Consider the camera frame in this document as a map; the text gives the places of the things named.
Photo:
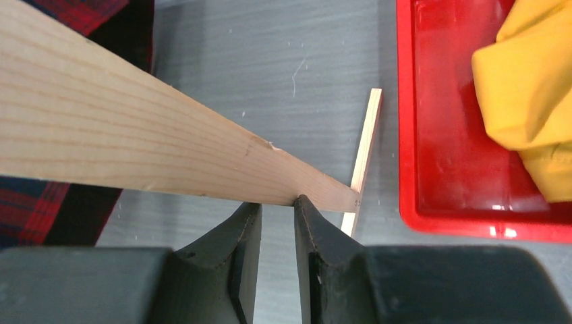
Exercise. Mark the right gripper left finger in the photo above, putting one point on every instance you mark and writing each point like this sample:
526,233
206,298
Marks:
211,280

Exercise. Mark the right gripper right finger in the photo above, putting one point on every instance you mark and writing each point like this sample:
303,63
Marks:
342,281

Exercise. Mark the wooden clothes rack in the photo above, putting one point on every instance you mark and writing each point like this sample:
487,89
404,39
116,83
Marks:
72,111

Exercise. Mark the red plastic bin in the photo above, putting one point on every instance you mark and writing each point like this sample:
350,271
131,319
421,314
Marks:
453,179

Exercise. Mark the yellow garment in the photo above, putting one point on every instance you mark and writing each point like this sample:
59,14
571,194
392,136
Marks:
523,88

